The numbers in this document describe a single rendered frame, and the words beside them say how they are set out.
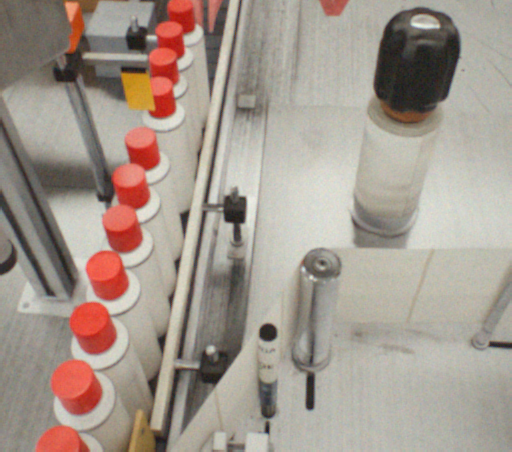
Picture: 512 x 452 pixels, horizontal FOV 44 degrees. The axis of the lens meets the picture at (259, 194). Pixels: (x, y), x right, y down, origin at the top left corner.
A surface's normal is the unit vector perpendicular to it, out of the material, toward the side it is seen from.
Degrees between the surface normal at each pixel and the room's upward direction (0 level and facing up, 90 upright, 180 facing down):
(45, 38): 90
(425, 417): 0
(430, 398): 0
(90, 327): 2
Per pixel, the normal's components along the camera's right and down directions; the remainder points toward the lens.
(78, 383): -0.04, -0.65
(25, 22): 0.77, 0.49
